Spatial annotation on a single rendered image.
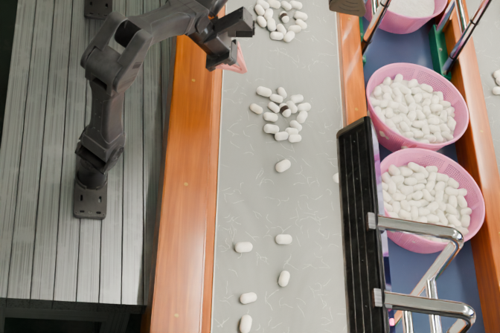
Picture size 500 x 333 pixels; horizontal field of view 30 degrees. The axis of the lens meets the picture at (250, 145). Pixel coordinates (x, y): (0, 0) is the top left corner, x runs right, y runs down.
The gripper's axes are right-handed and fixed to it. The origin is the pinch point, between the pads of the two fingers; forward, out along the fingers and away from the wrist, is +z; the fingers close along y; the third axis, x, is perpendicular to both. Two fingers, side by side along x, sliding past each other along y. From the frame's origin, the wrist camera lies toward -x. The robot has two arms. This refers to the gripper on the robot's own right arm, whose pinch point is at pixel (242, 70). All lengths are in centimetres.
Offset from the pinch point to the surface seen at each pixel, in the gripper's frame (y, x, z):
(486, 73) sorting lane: 26, -35, 60
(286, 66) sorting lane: 15.3, 0.3, 18.0
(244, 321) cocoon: -58, 5, 9
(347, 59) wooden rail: 19.3, -11.4, 28.1
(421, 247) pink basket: -31, -18, 44
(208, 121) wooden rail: -8.8, 10.6, 1.7
